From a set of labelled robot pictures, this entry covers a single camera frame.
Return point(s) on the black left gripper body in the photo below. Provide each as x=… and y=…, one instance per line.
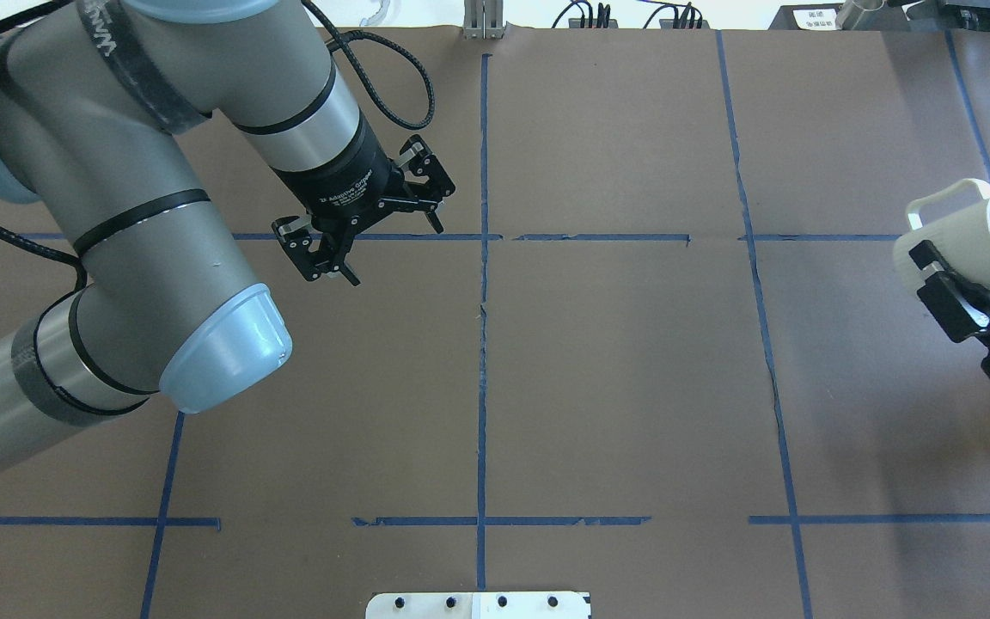
x=336, y=186

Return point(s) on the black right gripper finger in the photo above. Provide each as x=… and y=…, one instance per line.
x=961, y=307

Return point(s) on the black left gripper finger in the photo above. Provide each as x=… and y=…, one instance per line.
x=420, y=182
x=318, y=246

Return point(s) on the white ceramic mug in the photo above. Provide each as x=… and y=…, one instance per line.
x=962, y=238

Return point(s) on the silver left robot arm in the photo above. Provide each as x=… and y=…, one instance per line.
x=92, y=97

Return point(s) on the small metal cup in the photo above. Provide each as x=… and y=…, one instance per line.
x=857, y=15

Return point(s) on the aluminium frame post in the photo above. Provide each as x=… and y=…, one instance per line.
x=484, y=20

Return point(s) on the white camera pedestal column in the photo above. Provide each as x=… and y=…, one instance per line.
x=480, y=604

